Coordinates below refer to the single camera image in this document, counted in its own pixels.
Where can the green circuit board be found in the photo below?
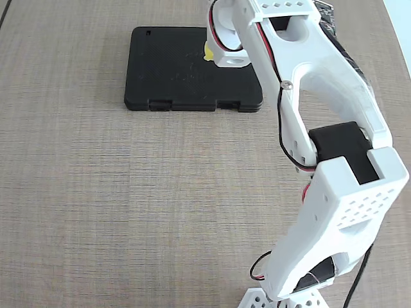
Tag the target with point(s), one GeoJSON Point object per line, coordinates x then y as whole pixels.
{"type": "Point", "coordinates": [334, 22]}

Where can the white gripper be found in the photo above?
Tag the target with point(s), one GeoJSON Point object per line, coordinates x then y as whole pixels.
{"type": "Point", "coordinates": [232, 61]}

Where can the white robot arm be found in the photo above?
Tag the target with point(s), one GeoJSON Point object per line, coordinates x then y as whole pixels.
{"type": "Point", "coordinates": [321, 73]}

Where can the black plastic case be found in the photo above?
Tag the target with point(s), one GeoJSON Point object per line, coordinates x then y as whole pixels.
{"type": "Point", "coordinates": [167, 70]}

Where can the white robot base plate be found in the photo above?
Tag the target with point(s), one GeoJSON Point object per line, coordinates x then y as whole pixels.
{"type": "Point", "coordinates": [257, 298]}

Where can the yellow rubber duck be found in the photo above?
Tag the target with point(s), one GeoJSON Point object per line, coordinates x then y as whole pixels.
{"type": "Point", "coordinates": [208, 53]}

